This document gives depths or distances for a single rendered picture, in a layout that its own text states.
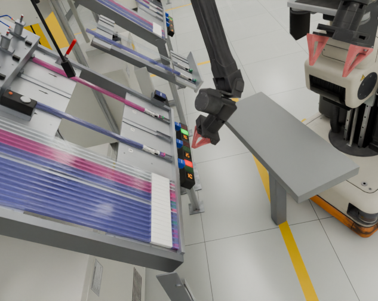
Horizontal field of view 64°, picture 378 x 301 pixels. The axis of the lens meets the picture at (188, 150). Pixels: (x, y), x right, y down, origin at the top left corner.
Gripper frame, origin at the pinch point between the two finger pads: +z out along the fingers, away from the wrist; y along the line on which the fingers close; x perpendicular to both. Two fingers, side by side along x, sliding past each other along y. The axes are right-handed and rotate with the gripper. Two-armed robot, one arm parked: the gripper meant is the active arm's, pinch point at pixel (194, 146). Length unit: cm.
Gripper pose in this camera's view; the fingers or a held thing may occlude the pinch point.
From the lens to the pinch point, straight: 100.6
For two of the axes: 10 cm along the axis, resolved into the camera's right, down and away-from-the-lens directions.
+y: 0.7, 6.7, -7.4
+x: 8.4, 3.6, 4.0
